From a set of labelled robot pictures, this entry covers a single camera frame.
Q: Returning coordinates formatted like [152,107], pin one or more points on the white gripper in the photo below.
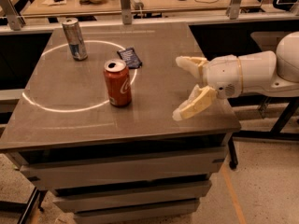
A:
[221,74]

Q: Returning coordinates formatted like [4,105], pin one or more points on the red coke can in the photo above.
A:
[117,79]

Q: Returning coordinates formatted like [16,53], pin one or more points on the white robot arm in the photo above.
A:
[271,73]

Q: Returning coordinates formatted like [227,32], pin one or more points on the silver blue energy drink can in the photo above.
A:
[75,39]

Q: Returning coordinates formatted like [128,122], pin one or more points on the dark blue snack packet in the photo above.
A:
[131,59]

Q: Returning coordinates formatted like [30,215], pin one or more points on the wooden background desk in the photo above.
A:
[47,8]

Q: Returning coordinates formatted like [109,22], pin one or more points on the white power strip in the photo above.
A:
[137,4]

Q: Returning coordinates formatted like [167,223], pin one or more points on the grey drawer cabinet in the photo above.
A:
[105,163]

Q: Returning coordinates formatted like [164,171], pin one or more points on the right metal bracket post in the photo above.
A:
[233,9]

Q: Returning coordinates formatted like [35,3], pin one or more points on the metal bracket post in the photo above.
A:
[15,20]
[233,9]
[126,12]

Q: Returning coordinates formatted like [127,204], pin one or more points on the middle metal bracket post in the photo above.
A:
[126,12]

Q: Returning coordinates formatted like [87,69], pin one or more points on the left metal bracket post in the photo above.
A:
[15,20]

